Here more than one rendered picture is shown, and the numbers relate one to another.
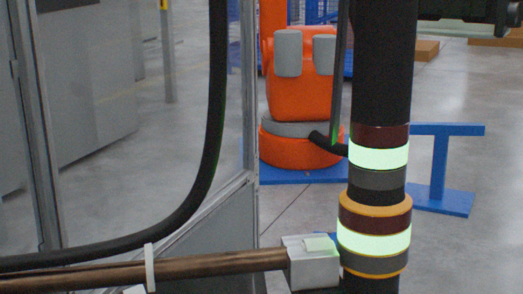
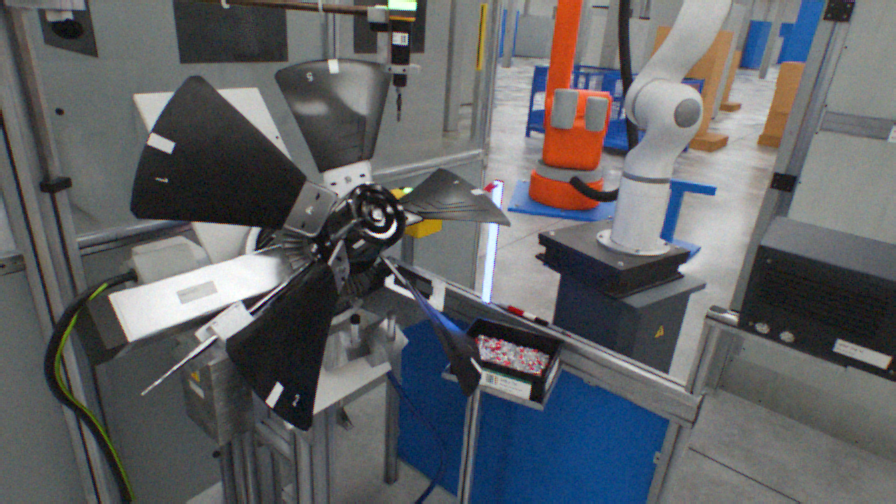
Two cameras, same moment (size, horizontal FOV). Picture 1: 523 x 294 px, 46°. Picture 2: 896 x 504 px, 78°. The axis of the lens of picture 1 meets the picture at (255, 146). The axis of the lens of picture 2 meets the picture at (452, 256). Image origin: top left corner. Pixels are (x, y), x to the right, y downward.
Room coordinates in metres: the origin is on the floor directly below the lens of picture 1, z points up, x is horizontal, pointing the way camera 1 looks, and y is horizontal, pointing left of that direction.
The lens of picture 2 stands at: (-0.62, -0.39, 1.55)
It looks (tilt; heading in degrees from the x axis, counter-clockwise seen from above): 24 degrees down; 12
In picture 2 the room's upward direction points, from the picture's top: 4 degrees clockwise
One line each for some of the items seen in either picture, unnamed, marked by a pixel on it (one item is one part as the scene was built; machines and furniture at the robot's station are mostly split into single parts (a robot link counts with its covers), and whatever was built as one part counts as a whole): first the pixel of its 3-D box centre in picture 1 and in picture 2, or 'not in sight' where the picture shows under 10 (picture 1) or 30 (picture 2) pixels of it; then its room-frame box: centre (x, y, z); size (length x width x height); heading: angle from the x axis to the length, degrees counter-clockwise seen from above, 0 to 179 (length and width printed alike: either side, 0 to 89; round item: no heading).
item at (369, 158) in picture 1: (377, 149); not in sight; (0.33, -0.07, 1.60); 0.03 x 0.03 x 0.01
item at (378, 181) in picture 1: (376, 170); not in sight; (0.33, -0.07, 1.59); 0.03 x 0.03 x 0.01
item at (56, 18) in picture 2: not in sight; (66, 24); (0.24, 0.51, 1.48); 0.05 x 0.04 x 0.05; 99
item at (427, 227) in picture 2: not in sight; (409, 214); (0.78, 0.04, 1.02); 0.16 x 0.10 x 0.11; 64
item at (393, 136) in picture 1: (379, 128); not in sight; (0.33, -0.07, 1.62); 0.03 x 0.03 x 0.01
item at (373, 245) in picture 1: (373, 228); (402, 4); (0.33, -0.07, 1.55); 0.04 x 0.04 x 0.01
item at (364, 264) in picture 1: (372, 247); (402, 13); (0.33, -0.07, 1.54); 0.04 x 0.04 x 0.01
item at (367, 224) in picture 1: (374, 209); not in sight; (0.33, -0.07, 1.56); 0.04 x 0.04 x 0.01
